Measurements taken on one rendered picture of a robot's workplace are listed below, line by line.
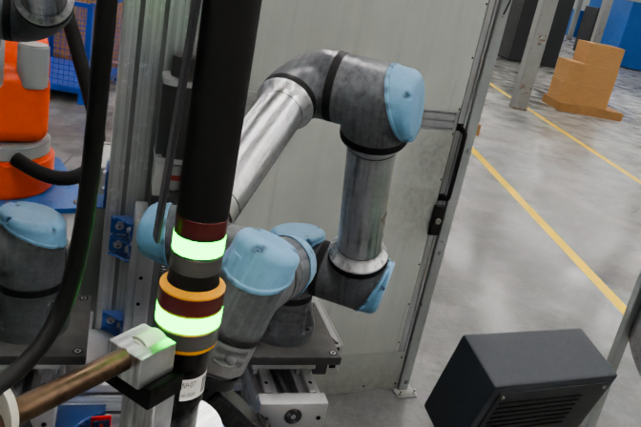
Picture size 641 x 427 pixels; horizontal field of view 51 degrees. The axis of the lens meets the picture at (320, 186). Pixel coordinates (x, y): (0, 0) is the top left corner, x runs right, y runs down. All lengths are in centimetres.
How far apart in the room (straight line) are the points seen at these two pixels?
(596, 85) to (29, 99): 1039
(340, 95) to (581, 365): 61
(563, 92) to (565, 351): 1167
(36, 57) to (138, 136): 299
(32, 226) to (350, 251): 56
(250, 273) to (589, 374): 71
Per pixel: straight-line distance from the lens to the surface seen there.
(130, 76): 137
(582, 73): 1287
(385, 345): 305
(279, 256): 69
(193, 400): 49
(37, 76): 439
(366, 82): 105
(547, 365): 120
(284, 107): 102
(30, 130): 450
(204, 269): 43
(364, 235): 123
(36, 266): 130
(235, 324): 71
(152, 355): 43
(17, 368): 38
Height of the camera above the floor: 179
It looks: 19 degrees down
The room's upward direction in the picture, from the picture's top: 11 degrees clockwise
